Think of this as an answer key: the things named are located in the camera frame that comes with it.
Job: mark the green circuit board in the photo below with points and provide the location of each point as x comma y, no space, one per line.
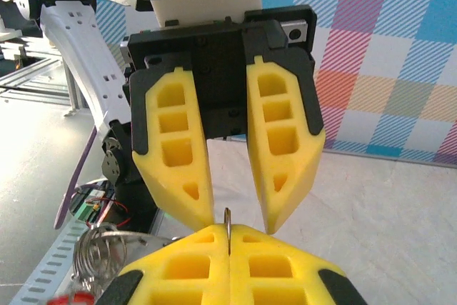
89,208

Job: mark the silver keyring bunch with keys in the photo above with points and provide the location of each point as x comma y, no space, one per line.
103,248

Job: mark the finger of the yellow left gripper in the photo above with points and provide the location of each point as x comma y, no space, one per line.
255,140
198,162

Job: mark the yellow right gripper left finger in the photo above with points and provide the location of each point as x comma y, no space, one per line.
218,276

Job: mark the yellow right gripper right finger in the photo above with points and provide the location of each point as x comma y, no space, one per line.
239,276

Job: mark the aluminium extrusion frame outside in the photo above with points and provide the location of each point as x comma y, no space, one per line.
35,80

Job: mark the red key tag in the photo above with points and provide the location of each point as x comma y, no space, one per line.
71,298

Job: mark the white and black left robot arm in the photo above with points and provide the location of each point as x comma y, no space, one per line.
82,62

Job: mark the thin silver key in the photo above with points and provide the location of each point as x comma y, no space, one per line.
227,230

